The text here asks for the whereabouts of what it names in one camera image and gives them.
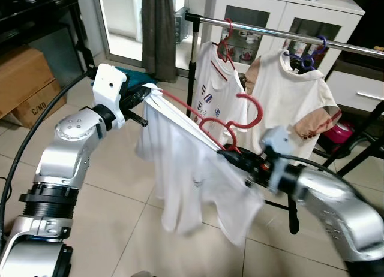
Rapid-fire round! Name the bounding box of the grey curtain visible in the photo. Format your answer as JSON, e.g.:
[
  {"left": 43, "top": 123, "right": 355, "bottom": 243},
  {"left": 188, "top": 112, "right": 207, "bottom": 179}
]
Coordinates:
[{"left": 141, "top": 0, "right": 179, "bottom": 83}]

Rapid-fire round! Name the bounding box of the white drawer unit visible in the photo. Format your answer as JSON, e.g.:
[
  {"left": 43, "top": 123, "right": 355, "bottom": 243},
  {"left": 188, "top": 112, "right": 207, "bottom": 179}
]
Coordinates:
[{"left": 326, "top": 70, "right": 384, "bottom": 114}]

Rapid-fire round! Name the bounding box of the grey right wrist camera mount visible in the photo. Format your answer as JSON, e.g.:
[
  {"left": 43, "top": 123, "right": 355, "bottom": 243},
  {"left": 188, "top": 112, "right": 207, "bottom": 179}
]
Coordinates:
[{"left": 261, "top": 126, "right": 296, "bottom": 195}]

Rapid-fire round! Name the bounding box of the pink container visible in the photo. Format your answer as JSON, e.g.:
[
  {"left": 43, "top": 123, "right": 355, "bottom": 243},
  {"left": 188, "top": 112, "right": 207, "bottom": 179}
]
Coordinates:
[{"left": 323, "top": 121, "right": 356, "bottom": 149}]

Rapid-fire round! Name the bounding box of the blue clothes hanger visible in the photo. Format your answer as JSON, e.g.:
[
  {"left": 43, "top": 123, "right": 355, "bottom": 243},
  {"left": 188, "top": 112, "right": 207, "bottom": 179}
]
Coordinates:
[{"left": 287, "top": 35, "right": 329, "bottom": 71}]

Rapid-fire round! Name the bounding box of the cream t-shirt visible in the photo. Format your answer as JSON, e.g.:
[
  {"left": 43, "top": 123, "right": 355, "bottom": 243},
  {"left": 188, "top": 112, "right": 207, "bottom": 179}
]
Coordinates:
[{"left": 245, "top": 49, "right": 341, "bottom": 165}]

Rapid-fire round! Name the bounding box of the red clothes hanger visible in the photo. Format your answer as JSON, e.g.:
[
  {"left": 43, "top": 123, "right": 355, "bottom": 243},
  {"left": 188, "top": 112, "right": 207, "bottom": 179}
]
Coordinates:
[
  {"left": 160, "top": 88, "right": 265, "bottom": 155},
  {"left": 215, "top": 18, "right": 238, "bottom": 71}
]

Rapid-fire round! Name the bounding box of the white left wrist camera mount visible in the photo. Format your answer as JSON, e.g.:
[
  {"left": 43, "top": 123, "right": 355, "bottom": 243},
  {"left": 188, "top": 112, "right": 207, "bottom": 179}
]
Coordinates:
[{"left": 92, "top": 64, "right": 128, "bottom": 113}]

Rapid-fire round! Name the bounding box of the white striped t-shirt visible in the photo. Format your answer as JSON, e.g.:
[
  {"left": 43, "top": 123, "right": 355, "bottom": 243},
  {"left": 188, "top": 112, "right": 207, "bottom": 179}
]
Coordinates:
[{"left": 193, "top": 42, "right": 248, "bottom": 147}]

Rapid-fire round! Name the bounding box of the metal clothes rack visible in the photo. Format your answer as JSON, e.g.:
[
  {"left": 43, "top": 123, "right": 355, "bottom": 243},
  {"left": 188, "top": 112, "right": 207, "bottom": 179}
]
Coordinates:
[{"left": 184, "top": 11, "right": 384, "bottom": 236}]

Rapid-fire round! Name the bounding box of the printed cardboard box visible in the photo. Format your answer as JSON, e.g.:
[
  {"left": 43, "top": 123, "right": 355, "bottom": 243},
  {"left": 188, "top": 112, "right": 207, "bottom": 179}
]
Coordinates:
[{"left": 11, "top": 79, "right": 68, "bottom": 130}]

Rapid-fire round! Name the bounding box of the black desk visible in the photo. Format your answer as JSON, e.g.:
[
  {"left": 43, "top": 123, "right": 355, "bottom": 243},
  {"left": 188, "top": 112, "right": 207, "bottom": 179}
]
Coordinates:
[{"left": 0, "top": 0, "right": 97, "bottom": 74}]

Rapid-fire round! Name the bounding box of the white glass-door cabinet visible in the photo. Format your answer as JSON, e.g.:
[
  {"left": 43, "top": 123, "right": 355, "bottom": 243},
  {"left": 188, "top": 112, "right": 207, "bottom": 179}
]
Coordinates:
[{"left": 204, "top": 0, "right": 365, "bottom": 75}]

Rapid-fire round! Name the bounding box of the teal floor mat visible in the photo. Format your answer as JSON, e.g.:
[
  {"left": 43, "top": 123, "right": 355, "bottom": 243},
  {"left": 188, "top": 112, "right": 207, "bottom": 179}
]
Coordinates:
[{"left": 113, "top": 65, "right": 160, "bottom": 91}]

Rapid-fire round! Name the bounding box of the large plain cardboard box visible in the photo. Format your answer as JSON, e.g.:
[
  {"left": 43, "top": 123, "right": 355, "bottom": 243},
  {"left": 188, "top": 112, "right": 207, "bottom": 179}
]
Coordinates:
[{"left": 0, "top": 45, "right": 56, "bottom": 119}]

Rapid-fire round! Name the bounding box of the plain white t-shirt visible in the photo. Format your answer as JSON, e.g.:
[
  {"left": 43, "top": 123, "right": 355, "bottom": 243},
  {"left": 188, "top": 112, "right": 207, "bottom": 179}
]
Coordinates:
[{"left": 137, "top": 83, "right": 265, "bottom": 248}]

